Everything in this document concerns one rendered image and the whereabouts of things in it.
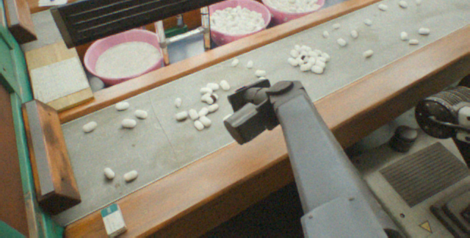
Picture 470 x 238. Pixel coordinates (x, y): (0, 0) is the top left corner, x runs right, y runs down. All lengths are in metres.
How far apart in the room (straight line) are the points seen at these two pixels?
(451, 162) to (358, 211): 1.14
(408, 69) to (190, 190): 0.78
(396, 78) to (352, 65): 0.14
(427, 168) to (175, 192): 0.88
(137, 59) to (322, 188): 0.92
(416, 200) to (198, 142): 0.73
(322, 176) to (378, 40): 1.01
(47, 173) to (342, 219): 0.62
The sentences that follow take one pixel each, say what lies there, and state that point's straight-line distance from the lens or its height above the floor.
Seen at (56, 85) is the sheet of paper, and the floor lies 0.78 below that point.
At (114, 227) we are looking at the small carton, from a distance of 0.70.
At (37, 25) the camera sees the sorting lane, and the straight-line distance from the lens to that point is 1.44.
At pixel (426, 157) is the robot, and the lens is 1.29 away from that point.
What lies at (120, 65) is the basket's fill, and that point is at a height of 0.73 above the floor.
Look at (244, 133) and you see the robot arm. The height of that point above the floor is 0.98.
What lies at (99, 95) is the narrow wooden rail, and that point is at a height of 0.76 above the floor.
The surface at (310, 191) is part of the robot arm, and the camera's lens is 0.27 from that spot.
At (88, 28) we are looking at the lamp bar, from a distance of 0.67.
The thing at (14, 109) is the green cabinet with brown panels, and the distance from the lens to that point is 0.87.
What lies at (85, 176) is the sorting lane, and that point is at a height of 0.74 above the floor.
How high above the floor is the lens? 1.40
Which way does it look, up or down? 48 degrees down
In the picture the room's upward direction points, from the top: straight up
